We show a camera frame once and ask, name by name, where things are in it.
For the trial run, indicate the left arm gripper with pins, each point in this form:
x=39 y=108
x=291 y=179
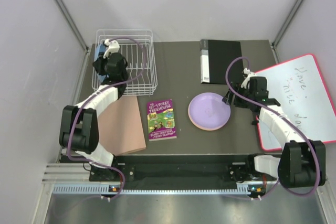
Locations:
x=97 y=64

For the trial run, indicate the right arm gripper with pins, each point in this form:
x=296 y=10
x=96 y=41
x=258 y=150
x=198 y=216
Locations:
x=228 y=99

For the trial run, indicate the blue plate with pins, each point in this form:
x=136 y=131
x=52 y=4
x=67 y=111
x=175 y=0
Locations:
x=100 y=50

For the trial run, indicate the purple plate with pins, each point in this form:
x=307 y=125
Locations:
x=208 y=104

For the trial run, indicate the pink plate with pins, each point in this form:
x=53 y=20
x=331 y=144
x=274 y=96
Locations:
x=208 y=123

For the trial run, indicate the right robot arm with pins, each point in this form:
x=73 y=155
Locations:
x=302 y=162

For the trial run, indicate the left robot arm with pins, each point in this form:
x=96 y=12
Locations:
x=79 y=123

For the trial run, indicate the black document folder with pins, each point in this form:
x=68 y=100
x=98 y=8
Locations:
x=215 y=57

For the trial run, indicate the pink notebook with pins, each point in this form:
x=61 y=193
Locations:
x=120 y=127

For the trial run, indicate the purple treehouse book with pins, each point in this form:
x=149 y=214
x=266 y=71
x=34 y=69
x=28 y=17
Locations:
x=161 y=121

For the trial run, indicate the pink framed whiteboard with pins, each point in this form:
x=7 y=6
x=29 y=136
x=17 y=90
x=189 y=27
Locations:
x=299 y=87

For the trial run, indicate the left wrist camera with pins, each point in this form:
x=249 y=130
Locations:
x=112 y=46

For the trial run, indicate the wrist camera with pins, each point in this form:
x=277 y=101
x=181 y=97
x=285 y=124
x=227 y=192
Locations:
x=248 y=74
x=112 y=46

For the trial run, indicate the white wire dish rack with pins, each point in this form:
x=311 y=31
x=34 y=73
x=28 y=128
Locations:
x=136 y=45

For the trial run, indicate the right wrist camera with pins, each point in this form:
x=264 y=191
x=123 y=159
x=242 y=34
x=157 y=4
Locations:
x=248 y=74

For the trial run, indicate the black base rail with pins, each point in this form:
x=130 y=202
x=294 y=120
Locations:
x=212 y=171

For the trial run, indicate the slotted cable duct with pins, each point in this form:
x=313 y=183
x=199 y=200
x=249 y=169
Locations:
x=105 y=189

